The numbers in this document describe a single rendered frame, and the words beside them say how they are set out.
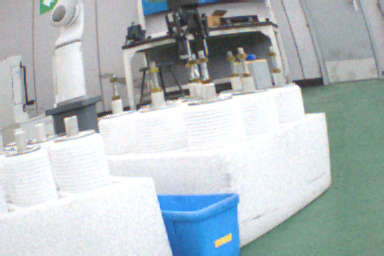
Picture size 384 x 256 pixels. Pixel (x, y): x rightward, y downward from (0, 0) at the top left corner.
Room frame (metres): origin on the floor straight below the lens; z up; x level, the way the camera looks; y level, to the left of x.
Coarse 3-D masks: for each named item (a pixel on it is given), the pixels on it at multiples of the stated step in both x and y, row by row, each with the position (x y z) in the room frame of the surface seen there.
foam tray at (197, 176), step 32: (288, 128) 1.06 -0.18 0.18; (320, 128) 1.17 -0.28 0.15; (128, 160) 1.06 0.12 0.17; (160, 160) 1.01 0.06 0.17; (192, 160) 0.96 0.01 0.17; (224, 160) 0.92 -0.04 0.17; (256, 160) 0.97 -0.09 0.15; (288, 160) 1.05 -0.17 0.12; (320, 160) 1.16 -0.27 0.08; (160, 192) 1.02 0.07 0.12; (192, 192) 0.97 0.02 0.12; (224, 192) 0.93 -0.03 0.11; (256, 192) 0.96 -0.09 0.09; (288, 192) 1.04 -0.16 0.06; (320, 192) 1.16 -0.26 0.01; (256, 224) 0.96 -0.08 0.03
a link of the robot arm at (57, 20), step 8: (64, 0) 1.43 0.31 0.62; (72, 0) 1.43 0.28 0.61; (56, 8) 1.44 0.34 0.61; (64, 8) 1.43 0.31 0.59; (72, 8) 1.43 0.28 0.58; (56, 16) 1.44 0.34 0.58; (64, 16) 1.44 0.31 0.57; (72, 16) 1.46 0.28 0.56; (56, 24) 1.45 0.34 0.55; (64, 24) 1.46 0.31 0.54
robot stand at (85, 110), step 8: (96, 96) 1.51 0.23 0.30; (72, 104) 1.41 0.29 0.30; (80, 104) 1.41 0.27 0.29; (88, 104) 1.45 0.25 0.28; (48, 112) 1.44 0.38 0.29; (56, 112) 1.43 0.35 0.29; (64, 112) 1.43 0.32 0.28; (72, 112) 1.43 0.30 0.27; (80, 112) 1.43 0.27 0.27; (88, 112) 1.46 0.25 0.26; (96, 112) 1.51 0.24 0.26; (56, 120) 1.44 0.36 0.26; (80, 120) 1.43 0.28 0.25; (88, 120) 1.45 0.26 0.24; (96, 120) 1.51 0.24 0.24; (56, 128) 1.45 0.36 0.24; (64, 128) 1.44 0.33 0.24; (80, 128) 1.43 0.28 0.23; (88, 128) 1.45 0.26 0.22; (96, 128) 1.50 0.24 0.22
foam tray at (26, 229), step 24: (96, 192) 0.72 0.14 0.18; (120, 192) 0.75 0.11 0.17; (144, 192) 0.78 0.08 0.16; (0, 216) 0.58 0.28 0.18; (24, 216) 0.60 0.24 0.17; (48, 216) 0.64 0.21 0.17; (72, 216) 0.67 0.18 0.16; (96, 216) 0.70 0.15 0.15; (120, 216) 0.74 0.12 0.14; (144, 216) 0.77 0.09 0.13; (0, 240) 0.55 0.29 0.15; (24, 240) 0.59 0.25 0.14; (48, 240) 0.62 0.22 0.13; (72, 240) 0.66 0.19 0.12; (96, 240) 0.69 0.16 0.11; (120, 240) 0.73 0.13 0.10; (144, 240) 0.76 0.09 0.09; (168, 240) 0.79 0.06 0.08
